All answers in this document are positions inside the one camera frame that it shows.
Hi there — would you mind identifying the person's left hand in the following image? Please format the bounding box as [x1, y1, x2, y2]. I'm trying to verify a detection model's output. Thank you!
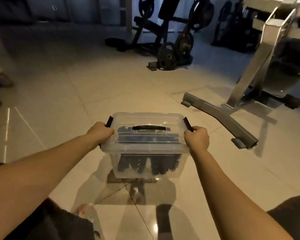
[86, 121, 115, 150]

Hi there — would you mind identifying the person's right hand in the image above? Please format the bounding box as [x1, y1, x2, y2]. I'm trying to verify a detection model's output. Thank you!
[184, 126, 210, 155]

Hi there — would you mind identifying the clear lid with black handle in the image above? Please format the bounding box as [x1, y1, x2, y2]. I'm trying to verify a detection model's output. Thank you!
[101, 112, 194, 155]

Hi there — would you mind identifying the clear plastic storage box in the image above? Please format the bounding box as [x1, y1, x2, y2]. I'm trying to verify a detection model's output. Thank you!
[100, 112, 194, 179]

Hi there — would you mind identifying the person's left forearm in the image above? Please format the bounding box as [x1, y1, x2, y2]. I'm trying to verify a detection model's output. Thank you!
[0, 133, 97, 240]

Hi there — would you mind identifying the person's right forearm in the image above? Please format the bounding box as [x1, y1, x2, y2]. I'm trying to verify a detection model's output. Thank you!
[190, 150, 294, 240]

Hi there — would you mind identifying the grey metal rack stand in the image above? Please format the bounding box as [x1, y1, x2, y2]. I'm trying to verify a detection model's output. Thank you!
[181, 0, 300, 150]

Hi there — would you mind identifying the beige left slipper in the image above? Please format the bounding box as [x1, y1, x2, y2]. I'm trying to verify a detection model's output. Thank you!
[74, 203, 98, 223]

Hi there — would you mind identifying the black plate-loaded gym machine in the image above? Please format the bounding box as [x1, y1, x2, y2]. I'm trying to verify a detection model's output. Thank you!
[130, 0, 215, 71]

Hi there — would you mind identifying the dark exercise machine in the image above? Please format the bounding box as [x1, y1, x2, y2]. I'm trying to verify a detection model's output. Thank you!
[211, 0, 262, 53]

